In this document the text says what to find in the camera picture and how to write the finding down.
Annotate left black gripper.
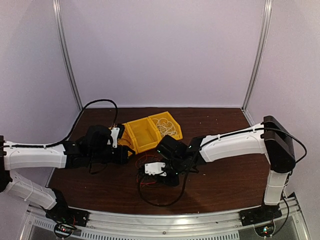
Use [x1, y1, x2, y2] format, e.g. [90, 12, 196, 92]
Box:
[89, 144, 135, 165]

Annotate red cable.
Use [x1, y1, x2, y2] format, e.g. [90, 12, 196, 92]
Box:
[134, 154, 161, 187]
[119, 138, 133, 151]

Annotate yellow three-compartment bin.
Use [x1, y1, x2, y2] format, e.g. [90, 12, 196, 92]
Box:
[118, 111, 183, 154]

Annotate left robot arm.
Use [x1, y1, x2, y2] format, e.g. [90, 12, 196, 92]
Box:
[0, 124, 136, 222]

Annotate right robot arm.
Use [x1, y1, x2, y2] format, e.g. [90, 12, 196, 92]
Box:
[156, 115, 296, 221]

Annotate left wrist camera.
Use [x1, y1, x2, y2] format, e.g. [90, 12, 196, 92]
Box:
[107, 124, 125, 149]

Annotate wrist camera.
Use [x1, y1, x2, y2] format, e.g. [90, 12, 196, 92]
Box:
[144, 161, 167, 177]
[107, 124, 125, 149]

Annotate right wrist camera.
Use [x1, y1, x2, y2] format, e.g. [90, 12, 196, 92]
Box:
[144, 161, 167, 177]

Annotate right camera black cable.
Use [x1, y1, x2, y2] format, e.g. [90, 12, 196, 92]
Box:
[136, 172, 191, 207]

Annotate camera black cable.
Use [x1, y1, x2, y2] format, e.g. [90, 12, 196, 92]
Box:
[136, 172, 191, 207]
[44, 98, 119, 148]

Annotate left camera black cable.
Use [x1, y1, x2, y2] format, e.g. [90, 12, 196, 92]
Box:
[44, 98, 119, 148]

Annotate front aluminium rail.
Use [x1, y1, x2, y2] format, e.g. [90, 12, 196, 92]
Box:
[18, 197, 311, 240]

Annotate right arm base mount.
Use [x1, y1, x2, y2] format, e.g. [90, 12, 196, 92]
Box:
[239, 206, 282, 238]

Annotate left aluminium frame post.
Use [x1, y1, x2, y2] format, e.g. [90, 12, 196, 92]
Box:
[52, 0, 83, 111]

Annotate aluminium frame post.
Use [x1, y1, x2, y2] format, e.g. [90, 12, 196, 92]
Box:
[52, 0, 83, 111]
[241, 0, 273, 112]

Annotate right aluminium frame post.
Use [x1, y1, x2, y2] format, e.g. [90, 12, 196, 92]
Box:
[241, 0, 273, 112]

